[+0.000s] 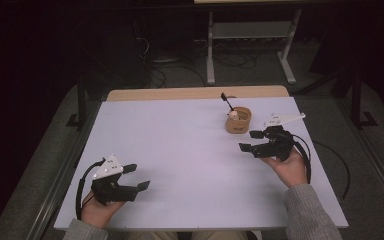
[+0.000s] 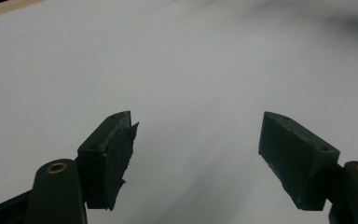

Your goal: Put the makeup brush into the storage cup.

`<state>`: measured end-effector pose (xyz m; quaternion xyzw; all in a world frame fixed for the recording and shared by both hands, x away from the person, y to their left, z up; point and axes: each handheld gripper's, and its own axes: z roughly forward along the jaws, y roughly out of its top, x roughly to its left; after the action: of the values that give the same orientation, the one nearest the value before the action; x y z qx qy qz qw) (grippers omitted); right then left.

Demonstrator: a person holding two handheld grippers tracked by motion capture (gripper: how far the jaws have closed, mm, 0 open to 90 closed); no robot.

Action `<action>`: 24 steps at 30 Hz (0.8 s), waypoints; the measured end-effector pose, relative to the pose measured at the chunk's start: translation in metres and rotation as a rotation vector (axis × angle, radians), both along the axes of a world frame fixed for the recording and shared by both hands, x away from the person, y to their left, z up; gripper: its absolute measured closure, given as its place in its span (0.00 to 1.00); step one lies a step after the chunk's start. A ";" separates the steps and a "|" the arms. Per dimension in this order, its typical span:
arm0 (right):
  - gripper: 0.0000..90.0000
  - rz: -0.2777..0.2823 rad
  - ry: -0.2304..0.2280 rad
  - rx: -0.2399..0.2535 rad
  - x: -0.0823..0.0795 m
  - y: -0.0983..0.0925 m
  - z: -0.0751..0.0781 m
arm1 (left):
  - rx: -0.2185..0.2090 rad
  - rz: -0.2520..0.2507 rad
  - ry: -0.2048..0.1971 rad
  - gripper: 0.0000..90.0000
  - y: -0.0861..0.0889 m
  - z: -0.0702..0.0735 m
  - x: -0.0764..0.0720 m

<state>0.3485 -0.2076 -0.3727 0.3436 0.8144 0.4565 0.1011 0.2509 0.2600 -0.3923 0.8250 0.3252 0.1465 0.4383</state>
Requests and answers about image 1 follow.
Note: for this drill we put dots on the person's left hand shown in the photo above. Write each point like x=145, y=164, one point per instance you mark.
x=98, y=213

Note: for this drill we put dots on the black metal stand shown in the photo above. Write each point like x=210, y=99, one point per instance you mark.
x=356, y=100
x=81, y=100

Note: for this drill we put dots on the black makeup brush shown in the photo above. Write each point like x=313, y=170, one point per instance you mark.
x=227, y=102

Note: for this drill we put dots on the cream round item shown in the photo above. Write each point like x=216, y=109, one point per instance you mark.
x=233, y=114

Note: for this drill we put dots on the white metal stand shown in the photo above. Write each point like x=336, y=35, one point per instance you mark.
x=210, y=50

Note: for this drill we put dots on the person's right hand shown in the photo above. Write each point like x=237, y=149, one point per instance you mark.
x=291, y=170

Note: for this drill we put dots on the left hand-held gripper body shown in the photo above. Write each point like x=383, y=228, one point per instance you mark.
x=110, y=191

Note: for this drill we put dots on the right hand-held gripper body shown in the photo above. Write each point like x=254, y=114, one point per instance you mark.
x=278, y=143

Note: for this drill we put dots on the small brown wooden cup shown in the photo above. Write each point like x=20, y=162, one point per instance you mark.
x=238, y=126

